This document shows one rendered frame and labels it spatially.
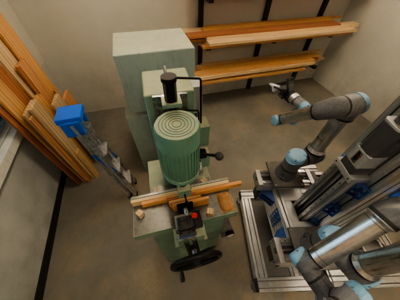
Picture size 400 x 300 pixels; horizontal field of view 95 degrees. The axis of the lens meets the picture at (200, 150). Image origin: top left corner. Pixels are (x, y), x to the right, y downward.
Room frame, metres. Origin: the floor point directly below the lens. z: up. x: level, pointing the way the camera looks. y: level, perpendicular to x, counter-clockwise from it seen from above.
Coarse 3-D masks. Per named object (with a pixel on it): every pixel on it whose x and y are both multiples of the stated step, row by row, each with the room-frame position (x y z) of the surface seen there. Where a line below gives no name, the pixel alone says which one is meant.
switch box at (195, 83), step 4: (196, 76) 0.90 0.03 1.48; (192, 80) 0.86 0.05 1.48; (196, 80) 0.86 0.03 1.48; (192, 84) 0.83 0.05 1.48; (196, 84) 0.83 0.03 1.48; (196, 88) 0.80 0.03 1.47; (196, 92) 0.80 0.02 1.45; (196, 96) 0.80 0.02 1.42; (196, 100) 0.80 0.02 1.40; (196, 104) 0.80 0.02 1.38; (196, 108) 0.80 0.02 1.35; (196, 112) 0.81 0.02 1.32
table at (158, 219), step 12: (216, 192) 0.55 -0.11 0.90; (216, 204) 0.47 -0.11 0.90; (144, 216) 0.38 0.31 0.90; (156, 216) 0.38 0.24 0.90; (168, 216) 0.39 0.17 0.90; (204, 216) 0.39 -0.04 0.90; (216, 216) 0.39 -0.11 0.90; (228, 216) 0.41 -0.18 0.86; (144, 228) 0.32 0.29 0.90; (156, 228) 0.32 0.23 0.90; (168, 228) 0.32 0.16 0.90; (204, 228) 0.33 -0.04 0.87; (204, 240) 0.27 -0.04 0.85
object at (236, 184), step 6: (240, 180) 0.61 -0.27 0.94; (216, 186) 0.57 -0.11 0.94; (222, 186) 0.57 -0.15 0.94; (228, 186) 0.57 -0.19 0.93; (234, 186) 0.58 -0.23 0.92; (198, 192) 0.52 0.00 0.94; (204, 192) 0.53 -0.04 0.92; (210, 192) 0.54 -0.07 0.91; (162, 198) 0.48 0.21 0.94; (144, 204) 0.44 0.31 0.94; (150, 204) 0.44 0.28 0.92; (156, 204) 0.45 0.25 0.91
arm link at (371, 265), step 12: (360, 252) 0.19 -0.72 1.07; (372, 252) 0.17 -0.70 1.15; (384, 252) 0.16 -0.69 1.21; (396, 252) 0.15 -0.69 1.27; (336, 264) 0.16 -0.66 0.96; (348, 264) 0.15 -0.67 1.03; (360, 264) 0.14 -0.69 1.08; (372, 264) 0.14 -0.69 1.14; (384, 264) 0.13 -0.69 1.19; (396, 264) 0.12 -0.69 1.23; (348, 276) 0.11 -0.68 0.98; (360, 276) 0.11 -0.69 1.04; (372, 276) 0.10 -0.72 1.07
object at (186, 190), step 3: (177, 186) 0.49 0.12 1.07; (186, 186) 0.49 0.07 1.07; (189, 186) 0.49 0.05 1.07; (177, 189) 0.47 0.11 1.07; (180, 189) 0.47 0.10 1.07; (183, 189) 0.47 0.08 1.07; (186, 189) 0.47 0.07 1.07; (189, 189) 0.47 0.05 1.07; (180, 192) 0.45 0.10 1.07; (183, 192) 0.46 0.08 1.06; (186, 192) 0.46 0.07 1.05; (189, 192) 0.47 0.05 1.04; (180, 195) 0.45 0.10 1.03; (183, 195) 0.46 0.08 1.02; (186, 195) 0.46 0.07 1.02; (189, 195) 0.47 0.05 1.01
